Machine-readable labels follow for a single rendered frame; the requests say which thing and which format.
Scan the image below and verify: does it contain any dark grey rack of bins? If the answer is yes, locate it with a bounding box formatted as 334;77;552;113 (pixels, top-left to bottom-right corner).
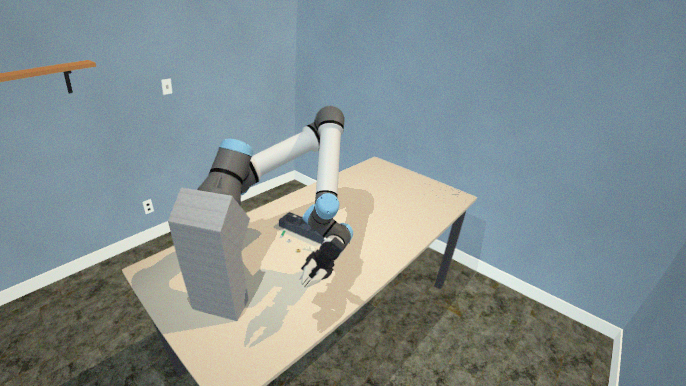
279;212;324;244

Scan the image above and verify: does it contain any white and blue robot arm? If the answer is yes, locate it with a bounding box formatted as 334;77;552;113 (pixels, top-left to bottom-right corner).
197;106;353;259

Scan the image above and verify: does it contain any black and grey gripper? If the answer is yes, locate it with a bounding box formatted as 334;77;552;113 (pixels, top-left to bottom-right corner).
299;241;339;287

